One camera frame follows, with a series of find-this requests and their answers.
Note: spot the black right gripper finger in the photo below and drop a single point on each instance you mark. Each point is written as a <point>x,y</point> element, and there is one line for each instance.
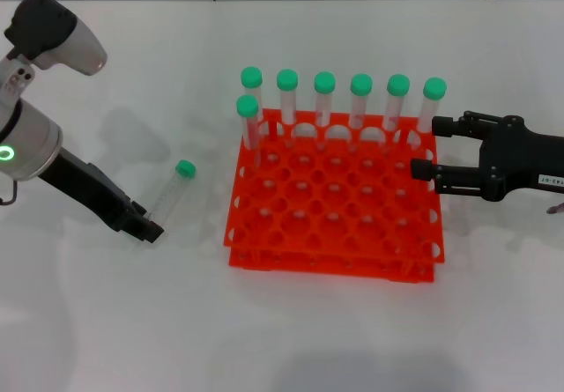
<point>422,169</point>
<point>445,127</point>

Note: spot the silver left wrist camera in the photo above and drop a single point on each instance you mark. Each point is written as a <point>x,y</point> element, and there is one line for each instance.
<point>79,48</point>

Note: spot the orange test tube rack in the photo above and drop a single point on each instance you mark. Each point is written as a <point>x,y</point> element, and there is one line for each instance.
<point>335,272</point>

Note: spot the green capped clear test tube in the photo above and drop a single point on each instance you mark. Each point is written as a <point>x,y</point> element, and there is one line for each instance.
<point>435,88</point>
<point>361,84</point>
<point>185,168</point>
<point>287,79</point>
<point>251,77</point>
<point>324,82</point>
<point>247,105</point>
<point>398,85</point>

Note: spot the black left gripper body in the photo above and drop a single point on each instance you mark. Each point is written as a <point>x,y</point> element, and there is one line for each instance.
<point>88,185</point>

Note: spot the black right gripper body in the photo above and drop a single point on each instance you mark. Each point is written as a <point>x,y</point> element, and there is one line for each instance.
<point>515,158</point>

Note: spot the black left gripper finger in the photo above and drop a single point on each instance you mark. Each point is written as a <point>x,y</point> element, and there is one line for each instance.
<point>140,211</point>
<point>152,232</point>

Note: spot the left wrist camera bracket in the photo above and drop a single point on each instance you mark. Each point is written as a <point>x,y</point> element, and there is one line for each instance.
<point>17,79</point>

